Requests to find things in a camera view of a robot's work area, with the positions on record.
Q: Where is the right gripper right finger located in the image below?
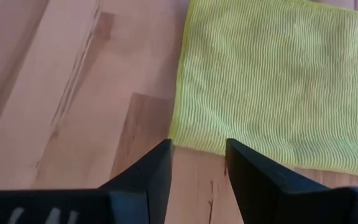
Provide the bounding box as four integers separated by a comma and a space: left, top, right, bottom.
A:
224, 138, 331, 224

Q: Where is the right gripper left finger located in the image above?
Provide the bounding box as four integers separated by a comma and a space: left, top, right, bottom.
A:
98, 138, 173, 224

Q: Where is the green microfiber towel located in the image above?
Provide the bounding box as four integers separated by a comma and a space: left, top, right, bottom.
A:
168, 0, 358, 178

